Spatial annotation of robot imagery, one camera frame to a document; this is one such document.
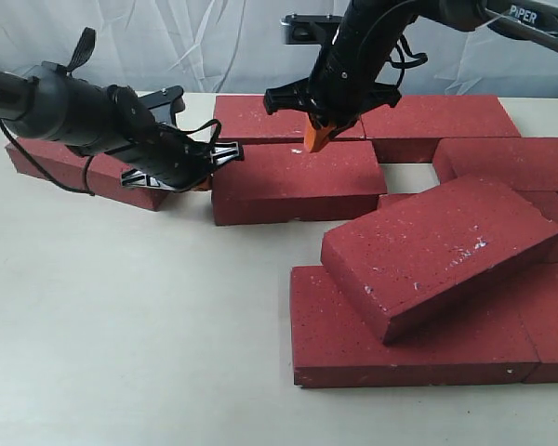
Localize red front brick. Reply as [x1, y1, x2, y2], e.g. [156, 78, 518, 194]
[321, 176, 558, 345]

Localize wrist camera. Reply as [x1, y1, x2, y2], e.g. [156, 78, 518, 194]
[281, 14, 342, 46]
[139, 85, 186, 126]

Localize red back-left row brick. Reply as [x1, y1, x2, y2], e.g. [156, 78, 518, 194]
[212, 94, 366, 145]

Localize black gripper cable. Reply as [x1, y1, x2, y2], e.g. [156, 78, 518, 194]
[0, 115, 224, 196]
[376, 32, 430, 89]

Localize red front-left base brick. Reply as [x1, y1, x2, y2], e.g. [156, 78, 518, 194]
[289, 266, 539, 388]

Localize red back-right row brick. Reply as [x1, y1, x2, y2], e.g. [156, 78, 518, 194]
[362, 95, 521, 164]

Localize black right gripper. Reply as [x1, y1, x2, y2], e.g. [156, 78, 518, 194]
[263, 1, 402, 153]

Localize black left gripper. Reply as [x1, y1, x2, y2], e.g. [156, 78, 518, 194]
[106, 125, 245, 191]

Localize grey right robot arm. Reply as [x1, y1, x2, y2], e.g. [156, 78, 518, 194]
[263, 0, 558, 152]

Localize red front-right base brick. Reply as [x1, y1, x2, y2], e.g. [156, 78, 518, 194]
[505, 264, 558, 384]

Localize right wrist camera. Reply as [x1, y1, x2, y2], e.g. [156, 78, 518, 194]
[281, 14, 342, 46]

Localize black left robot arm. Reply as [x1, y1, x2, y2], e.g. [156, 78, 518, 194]
[0, 27, 245, 192]

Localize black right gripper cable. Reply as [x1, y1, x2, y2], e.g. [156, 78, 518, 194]
[376, 32, 430, 89]

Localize red brick with white chip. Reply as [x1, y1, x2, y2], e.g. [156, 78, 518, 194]
[212, 141, 387, 226]

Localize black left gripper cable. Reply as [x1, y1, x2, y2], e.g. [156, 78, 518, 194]
[0, 115, 224, 196]

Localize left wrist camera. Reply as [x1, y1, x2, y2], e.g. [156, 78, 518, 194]
[139, 85, 186, 126]

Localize red middle row brick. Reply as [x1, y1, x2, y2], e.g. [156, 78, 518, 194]
[377, 190, 558, 266]

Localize white backdrop curtain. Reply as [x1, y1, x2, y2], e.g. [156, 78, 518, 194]
[0, 0, 558, 98]

